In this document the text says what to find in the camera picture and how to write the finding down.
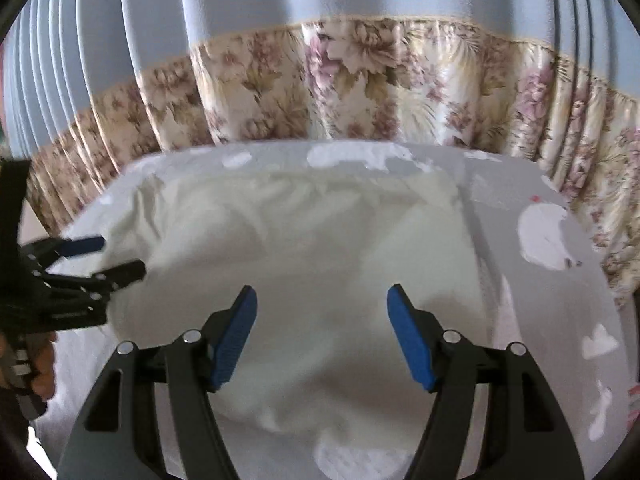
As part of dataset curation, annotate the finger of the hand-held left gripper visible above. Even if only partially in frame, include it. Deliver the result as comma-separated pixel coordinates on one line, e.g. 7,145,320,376
42,259,147,295
22,236,106,267

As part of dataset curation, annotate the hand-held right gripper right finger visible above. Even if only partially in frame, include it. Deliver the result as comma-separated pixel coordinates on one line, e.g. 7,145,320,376
386,283,584,480

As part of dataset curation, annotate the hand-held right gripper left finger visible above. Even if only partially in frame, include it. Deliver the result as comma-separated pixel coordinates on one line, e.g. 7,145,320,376
56,284,259,480

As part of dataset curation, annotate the cream garment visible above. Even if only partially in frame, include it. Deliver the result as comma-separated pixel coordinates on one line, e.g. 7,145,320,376
99,167,493,480

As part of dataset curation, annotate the person's left hand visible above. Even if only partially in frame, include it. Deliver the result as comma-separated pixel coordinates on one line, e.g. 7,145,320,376
29,333,58,402

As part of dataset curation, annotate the grey printed bed sheet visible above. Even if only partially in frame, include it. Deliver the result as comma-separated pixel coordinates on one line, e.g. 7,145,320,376
29,139,632,480

